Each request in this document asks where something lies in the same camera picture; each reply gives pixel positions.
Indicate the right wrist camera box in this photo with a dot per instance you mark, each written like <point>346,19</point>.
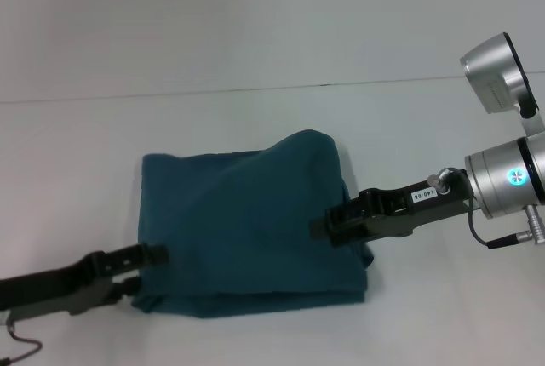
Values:
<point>498,74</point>

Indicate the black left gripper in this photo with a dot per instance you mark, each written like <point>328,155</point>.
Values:
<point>55,287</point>

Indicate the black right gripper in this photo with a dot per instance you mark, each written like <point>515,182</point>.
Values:
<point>409,210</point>

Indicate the teal FREE print t-shirt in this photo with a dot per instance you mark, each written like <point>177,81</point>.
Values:
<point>247,221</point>

